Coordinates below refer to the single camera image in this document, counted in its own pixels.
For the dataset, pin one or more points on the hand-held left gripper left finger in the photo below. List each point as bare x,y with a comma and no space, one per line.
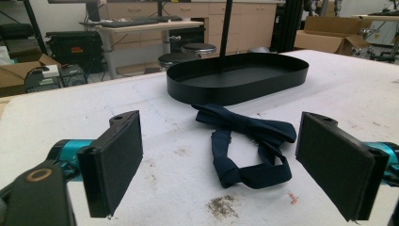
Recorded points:
109,166

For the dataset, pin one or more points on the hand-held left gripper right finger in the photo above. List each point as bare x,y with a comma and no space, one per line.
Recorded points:
340,163

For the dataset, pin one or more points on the navy blue bow tie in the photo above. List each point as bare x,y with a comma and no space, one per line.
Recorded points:
251,141

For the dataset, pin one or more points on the black oval tray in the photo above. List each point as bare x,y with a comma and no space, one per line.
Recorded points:
237,77

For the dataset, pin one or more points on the white power adapter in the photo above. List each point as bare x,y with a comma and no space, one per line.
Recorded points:
51,71

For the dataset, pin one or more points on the black equipment case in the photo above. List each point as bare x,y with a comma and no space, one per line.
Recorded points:
75,50

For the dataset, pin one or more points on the round black stool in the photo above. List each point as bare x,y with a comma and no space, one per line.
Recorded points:
175,59
198,48

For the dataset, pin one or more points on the large open cardboard box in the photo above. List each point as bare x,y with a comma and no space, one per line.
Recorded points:
332,34

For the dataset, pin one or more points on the light wooden desk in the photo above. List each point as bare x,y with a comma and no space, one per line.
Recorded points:
147,31

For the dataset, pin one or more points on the black keyboard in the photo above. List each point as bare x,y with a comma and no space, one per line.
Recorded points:
128,22

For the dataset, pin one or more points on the black slanted stand leg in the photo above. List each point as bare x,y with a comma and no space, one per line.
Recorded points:
34,26

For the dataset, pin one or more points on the black vertical pole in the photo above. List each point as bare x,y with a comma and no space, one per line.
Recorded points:
225,28

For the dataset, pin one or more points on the wooden cabinet row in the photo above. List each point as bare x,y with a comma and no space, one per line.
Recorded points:
216,22

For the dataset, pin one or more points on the black metal frame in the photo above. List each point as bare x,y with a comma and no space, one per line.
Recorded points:
287,25

